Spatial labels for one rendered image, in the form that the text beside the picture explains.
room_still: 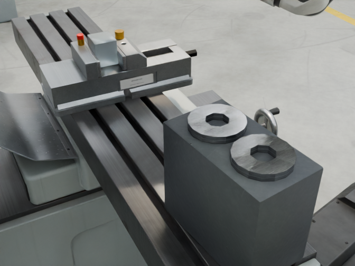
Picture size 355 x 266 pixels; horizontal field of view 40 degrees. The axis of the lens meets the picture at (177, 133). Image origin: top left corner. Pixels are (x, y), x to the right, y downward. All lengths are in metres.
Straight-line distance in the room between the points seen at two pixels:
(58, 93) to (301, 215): 0.62
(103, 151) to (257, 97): 2.05
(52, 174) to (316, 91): 2.22
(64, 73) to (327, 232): 0.78
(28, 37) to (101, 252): 0.66
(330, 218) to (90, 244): 0.64
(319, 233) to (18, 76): 2.42
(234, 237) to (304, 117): 2.18
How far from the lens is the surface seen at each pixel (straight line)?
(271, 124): 1.57
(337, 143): 2.69
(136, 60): 1.14
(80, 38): 1.18
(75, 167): 1.16
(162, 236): 0.83
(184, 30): 3.81
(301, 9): 1.05
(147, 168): 0.96
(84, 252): 1.36
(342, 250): 1.32
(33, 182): 1.16
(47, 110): 1.30
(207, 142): 0.71
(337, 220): 1.39
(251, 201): 0.64
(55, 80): 1.14
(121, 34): 1.20
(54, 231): 1.26
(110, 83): 1.14
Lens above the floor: 1.54
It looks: 36 degrees down
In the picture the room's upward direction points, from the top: straight up
